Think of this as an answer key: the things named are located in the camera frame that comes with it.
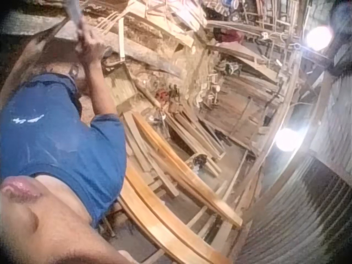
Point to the person's right hand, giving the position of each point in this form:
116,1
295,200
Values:
92,48

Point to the person's right fingers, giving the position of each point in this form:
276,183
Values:
81,37

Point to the grey hand tool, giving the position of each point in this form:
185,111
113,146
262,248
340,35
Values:
74,13

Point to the pale wooden stick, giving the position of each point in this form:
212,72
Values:
121,41

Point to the shallow wooden tray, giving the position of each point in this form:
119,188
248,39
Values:
122,85

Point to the rough wooden beam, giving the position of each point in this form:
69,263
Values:
148,56

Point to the heap of wooden frames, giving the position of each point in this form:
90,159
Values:
165,16

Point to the red hand tool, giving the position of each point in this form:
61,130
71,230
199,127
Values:
162,94

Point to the pile of wooden planks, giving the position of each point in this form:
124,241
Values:
192,132

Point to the red cloth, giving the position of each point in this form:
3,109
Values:
231,35

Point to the long varnished wooden plank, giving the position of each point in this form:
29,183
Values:
178,162

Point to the black object on floor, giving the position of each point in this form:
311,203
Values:
200,160

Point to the varnished curved wooden board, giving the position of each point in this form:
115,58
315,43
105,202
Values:
162,220

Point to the bright light bulb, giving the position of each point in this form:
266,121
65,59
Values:
319,38
288,139

